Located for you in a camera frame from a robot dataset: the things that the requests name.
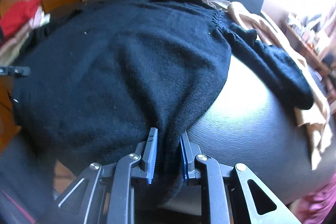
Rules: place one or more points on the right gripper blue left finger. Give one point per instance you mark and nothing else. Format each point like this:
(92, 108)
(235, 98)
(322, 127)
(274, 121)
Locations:
(149, 155)

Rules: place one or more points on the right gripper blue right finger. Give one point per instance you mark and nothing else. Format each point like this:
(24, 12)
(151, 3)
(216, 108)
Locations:
(189, 150)

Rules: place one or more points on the black knit sweater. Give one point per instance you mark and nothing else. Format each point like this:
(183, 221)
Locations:
(107, 73)

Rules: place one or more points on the pink white folded garments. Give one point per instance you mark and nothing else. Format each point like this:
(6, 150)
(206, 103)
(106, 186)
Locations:
(11, 48)

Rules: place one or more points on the red folded garment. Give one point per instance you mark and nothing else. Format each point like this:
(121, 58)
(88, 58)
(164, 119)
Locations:
(18, 15)

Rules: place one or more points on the cream knit sweater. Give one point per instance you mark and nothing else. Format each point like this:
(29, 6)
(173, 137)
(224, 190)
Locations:
(316, 118)

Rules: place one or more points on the pink ruffled bed cover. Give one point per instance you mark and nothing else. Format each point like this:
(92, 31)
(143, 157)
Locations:
(315, 207)

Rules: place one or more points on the wooden desk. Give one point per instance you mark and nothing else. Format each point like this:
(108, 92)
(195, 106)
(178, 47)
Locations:
(307, 51)

